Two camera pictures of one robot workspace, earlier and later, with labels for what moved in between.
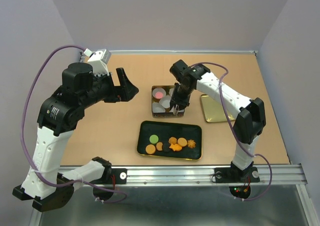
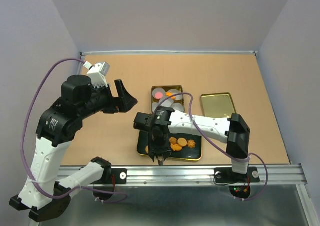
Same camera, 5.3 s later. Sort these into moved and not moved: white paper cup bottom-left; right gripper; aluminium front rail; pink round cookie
Moved: right gripper
Not moved: pink round cookie; white paper cup bottom-left; aluminium front rail
